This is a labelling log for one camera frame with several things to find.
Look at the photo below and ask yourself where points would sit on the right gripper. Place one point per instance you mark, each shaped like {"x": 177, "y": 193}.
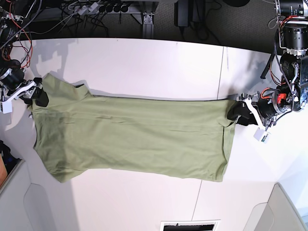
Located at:
{"x": 30, "y": 91}

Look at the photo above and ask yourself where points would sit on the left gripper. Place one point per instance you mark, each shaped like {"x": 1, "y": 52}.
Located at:
{"x": 259, "y": 109}

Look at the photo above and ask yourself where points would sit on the green t-shirt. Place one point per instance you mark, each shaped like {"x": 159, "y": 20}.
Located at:
{"x": 78, "y": 131}

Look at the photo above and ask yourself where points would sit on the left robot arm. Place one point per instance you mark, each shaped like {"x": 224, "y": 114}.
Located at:
{"x": 288, "y": 68}

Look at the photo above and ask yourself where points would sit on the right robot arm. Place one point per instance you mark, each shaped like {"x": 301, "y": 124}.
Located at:
{"x": 15, "y": 18}

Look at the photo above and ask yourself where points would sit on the white power strip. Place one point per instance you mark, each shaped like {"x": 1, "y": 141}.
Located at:
{"x": 78, "y": 8}

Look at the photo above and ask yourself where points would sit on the black power adapter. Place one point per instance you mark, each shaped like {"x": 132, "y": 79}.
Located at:
{"x": 181, "y": 13}

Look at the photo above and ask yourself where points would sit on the white framed floor vent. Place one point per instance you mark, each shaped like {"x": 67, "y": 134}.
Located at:
{"x": 200, "y": 225}

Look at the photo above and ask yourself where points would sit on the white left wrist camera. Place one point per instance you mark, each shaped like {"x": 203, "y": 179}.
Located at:
{"x": 261, "y": 135}

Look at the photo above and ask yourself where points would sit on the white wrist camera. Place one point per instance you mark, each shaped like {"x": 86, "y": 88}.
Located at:
{"x": 261, "y": 135}
{"x": 6, "y": 107}

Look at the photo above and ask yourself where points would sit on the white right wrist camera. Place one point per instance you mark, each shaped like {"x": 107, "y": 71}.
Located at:
{"x": 6, "y": 107}

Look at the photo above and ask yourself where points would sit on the metal table leg bracket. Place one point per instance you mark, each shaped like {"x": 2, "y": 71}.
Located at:
{"x": 148, "y": 25}

